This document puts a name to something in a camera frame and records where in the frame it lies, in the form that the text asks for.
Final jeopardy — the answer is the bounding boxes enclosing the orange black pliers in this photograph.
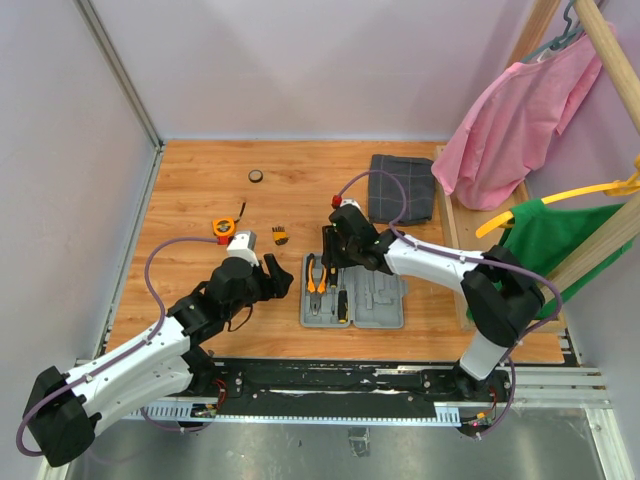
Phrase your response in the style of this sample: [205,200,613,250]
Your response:
[305,253,327,315]

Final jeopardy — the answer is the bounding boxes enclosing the flathead screwdriver black yellow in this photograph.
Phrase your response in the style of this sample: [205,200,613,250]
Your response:
[337,289,349,324]

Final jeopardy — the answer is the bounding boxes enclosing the yellow tape measure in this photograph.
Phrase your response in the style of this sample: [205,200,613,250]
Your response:
[212,201,246,238]

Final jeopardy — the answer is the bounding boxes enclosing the grey plastic tool case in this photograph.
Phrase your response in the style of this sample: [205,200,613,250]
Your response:
[300,253,407,330]

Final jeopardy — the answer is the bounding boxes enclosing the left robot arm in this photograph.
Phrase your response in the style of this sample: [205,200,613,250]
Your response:
[20,254,293,467]

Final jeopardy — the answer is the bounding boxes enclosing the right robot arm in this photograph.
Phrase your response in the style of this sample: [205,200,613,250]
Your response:
[322,204,544,400]

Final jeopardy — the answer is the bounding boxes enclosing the hex key set orange holder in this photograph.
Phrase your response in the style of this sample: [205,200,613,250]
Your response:
[272,226,289,246]

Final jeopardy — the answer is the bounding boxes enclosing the dark grey checked cloth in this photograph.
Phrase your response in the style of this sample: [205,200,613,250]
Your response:
[368,154,435,226]

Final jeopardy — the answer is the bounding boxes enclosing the wooden clothes rack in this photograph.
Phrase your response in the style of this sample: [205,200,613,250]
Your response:
[436,1,639,334]

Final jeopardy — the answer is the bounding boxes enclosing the pink shirt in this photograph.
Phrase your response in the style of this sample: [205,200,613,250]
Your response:
[432,35,602,211]

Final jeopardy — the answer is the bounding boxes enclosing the green shirt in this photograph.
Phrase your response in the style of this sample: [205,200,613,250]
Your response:
[464,198,640,324]

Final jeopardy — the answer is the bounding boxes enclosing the yellow clothes hanger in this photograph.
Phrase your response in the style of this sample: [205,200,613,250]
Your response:
[475,157,640,238]

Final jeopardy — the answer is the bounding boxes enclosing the teal clothes hanger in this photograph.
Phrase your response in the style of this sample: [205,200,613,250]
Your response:
[519,0,586,64]

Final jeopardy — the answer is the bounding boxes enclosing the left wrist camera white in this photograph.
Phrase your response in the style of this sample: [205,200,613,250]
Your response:
[226,230,260,266]

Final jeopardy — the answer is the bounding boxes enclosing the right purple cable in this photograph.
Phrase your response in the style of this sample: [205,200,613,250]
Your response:
[330,169,564,441]

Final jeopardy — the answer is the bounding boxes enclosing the purple cable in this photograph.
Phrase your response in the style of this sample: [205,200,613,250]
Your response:
[330,169,564,441]
[14,235,226,459]

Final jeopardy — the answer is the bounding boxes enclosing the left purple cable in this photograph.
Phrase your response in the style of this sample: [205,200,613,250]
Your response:
[14,235,226,459]

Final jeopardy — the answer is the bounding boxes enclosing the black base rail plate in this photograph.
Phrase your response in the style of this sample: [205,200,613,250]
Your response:
[182,358,513,420]

